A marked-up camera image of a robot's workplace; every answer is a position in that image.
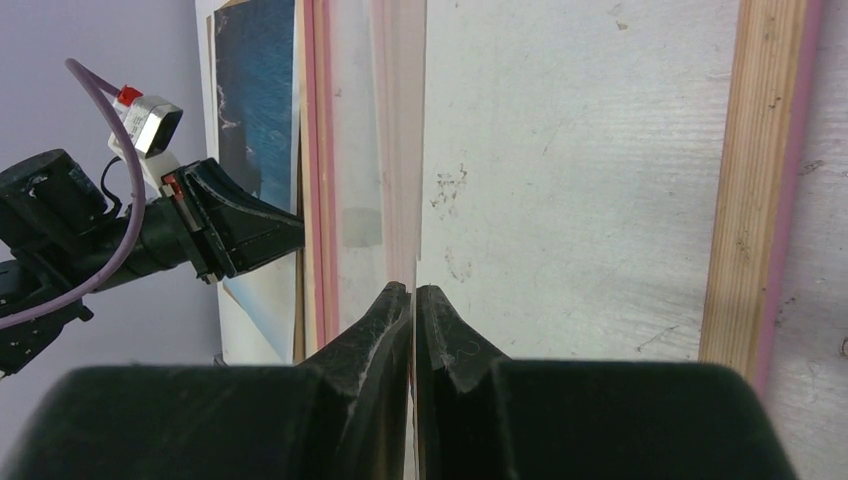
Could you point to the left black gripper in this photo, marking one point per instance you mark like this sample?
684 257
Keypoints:
213 223

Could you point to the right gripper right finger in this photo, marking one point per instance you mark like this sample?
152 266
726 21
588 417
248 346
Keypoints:
484 415

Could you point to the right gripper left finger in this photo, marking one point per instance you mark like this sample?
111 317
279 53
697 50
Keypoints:
339 414

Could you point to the brown cardboard backing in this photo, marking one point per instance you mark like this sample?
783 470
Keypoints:
298 311

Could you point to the clear plastic sheet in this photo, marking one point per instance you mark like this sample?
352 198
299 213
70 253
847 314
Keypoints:
377 82

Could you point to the pink picture frame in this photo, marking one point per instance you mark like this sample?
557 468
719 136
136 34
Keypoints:
601 179

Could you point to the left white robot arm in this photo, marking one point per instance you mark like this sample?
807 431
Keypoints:
60 231

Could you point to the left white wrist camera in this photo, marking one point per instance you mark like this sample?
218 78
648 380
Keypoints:
150 122

